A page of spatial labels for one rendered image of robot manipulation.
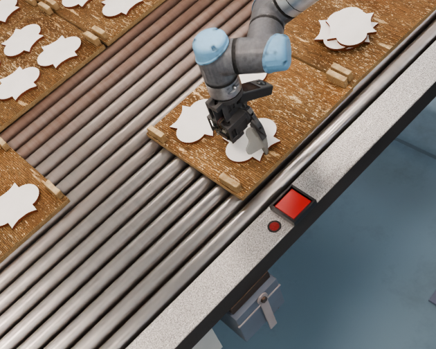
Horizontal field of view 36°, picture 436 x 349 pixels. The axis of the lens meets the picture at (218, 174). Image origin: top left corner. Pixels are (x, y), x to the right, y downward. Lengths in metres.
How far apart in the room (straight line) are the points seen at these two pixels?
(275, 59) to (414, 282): 1.29
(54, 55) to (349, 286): 1.26
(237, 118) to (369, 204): 1.20
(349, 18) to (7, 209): 1.01
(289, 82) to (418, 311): 1.00
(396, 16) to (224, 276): 0.85
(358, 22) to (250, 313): 0.81
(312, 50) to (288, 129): 0.27
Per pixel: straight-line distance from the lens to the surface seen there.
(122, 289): 1.54
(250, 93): 1.52
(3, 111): 2.04
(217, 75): 1.41
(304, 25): 1.91
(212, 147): 1.67
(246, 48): 1.37
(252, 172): 1.59
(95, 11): 2.21
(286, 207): 1.53
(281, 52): 1.36
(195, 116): 1.74
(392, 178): 2.69
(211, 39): 1.38
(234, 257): 1.50
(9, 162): 1.89
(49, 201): 1.74
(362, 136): 1.64
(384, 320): 2.39
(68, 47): 2.11
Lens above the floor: 2.18
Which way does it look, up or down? 50 degrees down
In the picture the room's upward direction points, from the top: 22 degrees counter-clockwise
